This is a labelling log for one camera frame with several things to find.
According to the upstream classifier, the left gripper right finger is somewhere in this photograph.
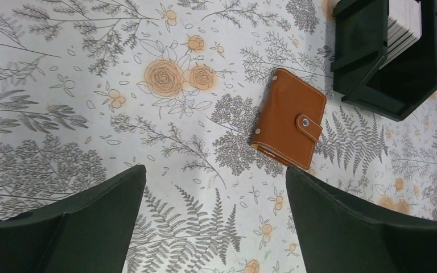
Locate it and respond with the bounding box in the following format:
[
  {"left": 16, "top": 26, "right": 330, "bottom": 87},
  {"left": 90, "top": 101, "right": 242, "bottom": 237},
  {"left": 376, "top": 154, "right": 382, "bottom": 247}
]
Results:
[{"left": 286, "top": 166, "right": 437, "bottom": 272}]

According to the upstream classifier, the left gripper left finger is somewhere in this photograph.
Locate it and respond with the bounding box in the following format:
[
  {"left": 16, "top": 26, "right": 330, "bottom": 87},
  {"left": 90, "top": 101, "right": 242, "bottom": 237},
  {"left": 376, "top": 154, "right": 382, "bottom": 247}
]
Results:
[{"left": 0, "top": 165, "right": 146, "bottom": 272}]

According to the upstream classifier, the brown leather card holder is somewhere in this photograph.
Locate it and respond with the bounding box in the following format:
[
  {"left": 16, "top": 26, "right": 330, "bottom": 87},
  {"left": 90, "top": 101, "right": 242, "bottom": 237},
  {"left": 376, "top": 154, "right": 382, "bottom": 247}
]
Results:
[{"left": 251, "top": 68, "right": 327, "bottom": 170}]

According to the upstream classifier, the black card box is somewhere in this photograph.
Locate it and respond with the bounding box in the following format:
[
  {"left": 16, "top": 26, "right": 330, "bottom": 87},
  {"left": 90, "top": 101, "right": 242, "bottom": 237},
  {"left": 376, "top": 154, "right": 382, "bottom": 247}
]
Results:
[{"left": 331, "top": 1, "right": 437, "bottom": 121}]

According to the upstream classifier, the stack of credit cards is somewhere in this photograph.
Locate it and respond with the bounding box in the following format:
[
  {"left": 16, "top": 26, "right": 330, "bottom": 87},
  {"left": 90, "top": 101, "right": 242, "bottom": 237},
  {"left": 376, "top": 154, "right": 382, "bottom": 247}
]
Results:
[{"left": 380, "top": 0, "right": 422, "bottom": 68}]

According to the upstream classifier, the floral patterned table mat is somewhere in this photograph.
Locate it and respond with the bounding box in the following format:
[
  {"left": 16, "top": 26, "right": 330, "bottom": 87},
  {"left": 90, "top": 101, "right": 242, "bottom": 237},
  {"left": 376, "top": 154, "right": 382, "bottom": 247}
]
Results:
[{"left": 0, "top": 1, "right": 437, "bottom": 272}]

